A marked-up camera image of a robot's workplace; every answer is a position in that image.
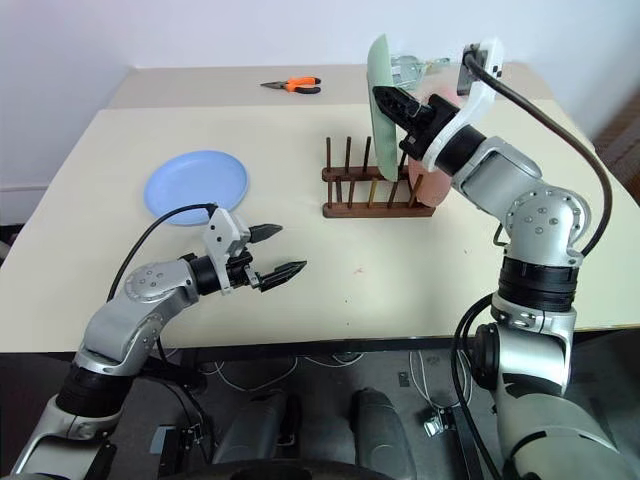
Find white floor cable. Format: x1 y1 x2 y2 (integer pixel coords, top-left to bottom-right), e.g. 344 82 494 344
408 349 457 407
207 355 297 392

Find pink plate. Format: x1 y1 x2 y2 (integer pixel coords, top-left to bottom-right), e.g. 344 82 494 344
407 84 464 208

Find black cable bundle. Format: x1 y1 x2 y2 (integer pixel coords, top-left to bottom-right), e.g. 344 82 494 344
448 292 502 480

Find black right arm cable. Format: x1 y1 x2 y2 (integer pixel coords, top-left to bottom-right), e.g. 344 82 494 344
462 49 615 257

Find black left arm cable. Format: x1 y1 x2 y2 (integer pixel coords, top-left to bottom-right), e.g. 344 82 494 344
105 201 219 303

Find dark rounded shape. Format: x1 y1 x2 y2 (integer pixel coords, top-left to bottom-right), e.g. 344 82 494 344
213 389 304 467
350 386 418 480

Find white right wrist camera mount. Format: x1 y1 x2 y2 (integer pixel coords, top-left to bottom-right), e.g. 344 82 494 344
423 37 504 164

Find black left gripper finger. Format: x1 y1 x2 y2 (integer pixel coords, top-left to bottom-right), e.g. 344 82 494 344
255 259 308 293
249 223 283 246

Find blue plate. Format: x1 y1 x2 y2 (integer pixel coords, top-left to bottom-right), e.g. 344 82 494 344
143 149 250 228

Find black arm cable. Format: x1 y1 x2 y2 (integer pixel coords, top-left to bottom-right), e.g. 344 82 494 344
462 49 615 257
105 201 219 303

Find small metal floor bracket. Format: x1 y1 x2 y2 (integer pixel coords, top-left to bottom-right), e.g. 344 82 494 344
422 406 452 437

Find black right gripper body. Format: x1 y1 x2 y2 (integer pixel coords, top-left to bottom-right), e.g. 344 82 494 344
398 93 462 161

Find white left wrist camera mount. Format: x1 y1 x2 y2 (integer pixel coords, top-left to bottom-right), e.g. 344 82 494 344
202 206 252 297

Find silver metal clamp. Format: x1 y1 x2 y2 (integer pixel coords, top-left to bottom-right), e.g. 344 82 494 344
389 53 452 92

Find green plate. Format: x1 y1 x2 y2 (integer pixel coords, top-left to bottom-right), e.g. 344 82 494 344
366 33 402 183

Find orange handled pliers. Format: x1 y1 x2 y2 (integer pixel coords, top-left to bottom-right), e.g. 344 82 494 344
259 75 323 97

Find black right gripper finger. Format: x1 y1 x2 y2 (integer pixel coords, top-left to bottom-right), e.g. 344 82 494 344
371 85 429 133

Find wooden dish rack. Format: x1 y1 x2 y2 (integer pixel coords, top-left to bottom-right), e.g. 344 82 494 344
320 135 438 220

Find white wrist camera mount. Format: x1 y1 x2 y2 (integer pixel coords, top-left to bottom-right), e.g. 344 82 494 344
202 206 252 297
423 37 504 164

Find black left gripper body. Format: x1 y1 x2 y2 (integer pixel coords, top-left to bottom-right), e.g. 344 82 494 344
223 243 264 293

